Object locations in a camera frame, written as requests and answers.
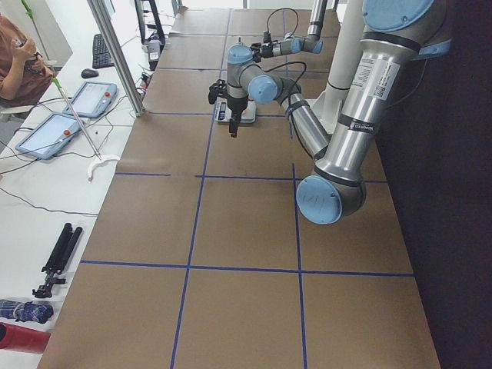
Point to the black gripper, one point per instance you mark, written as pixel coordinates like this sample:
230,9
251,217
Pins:
233,107

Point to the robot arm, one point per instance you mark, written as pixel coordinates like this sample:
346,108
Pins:
376,40
292,43

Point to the digital kitchen scale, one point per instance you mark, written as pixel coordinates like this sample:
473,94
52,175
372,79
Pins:
222,113

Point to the grabber stick white hook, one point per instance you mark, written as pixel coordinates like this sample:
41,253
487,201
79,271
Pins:
99,158

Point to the far teach pendant tablet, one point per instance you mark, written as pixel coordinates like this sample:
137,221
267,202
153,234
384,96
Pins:
92,99

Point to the teach pendant tablet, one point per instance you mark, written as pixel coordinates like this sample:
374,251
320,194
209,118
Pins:
49,137
92,99

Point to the black keyboard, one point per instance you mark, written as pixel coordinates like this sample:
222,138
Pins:
101,57

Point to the black computer mouse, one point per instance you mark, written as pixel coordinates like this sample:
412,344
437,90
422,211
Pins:
89,73

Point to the near teach pendant tablet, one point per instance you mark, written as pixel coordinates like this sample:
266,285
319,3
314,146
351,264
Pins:
49,137

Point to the black folded tripod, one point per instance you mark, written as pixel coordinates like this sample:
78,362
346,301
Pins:
58,260

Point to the seated person orange shirt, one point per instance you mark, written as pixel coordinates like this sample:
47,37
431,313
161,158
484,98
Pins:
24,75

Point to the blue folded umbrella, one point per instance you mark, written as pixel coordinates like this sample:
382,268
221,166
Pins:
26,311

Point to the red cylinder bottle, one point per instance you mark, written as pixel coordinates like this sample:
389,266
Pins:
22,339

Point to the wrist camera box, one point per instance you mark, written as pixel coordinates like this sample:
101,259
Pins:
218,89

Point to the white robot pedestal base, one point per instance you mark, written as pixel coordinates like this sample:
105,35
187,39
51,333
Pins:
347,55

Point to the aluminium frame post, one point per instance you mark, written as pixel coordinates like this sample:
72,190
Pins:
104,24

